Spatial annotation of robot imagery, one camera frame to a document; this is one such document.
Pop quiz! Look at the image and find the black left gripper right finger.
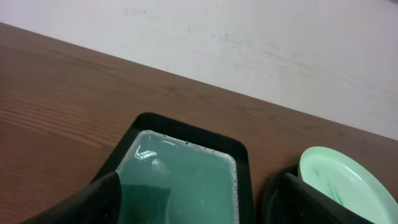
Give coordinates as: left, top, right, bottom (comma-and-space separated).
261, 172, 374, 224

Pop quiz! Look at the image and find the green yellow sponge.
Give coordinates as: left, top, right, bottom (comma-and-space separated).
118, 184, 171, 224

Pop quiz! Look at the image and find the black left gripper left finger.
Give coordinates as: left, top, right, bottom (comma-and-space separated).
23, 172, 121, 224

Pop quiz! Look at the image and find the mint green plate with stain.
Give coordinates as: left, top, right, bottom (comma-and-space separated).
298, 146, 397, 224

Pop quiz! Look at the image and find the round black tray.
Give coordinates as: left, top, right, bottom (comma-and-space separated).
257, 164, 300, 224

